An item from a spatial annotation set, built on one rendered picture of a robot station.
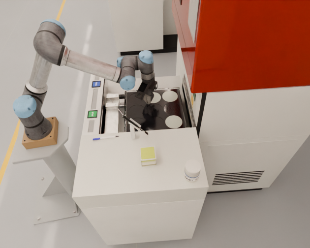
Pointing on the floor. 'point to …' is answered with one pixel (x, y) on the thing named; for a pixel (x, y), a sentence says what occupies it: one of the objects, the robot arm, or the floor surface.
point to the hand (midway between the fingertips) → (147, 103)
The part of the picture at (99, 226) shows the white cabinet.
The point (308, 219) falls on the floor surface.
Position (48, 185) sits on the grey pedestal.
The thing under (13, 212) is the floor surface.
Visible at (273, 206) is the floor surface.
